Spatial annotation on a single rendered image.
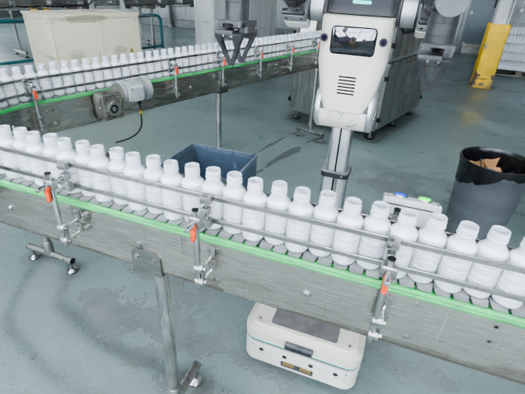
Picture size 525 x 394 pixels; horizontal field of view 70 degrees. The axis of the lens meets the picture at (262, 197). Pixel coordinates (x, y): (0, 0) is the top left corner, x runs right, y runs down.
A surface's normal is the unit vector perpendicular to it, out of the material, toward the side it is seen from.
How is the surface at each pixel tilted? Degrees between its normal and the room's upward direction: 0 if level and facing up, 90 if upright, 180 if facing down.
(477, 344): 90
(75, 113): 90
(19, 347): 0
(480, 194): 94
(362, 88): 90
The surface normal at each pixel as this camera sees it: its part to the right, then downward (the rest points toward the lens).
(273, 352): -0.35, 0.45
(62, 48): 0.78, 0.34
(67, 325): 0.04, -0.87
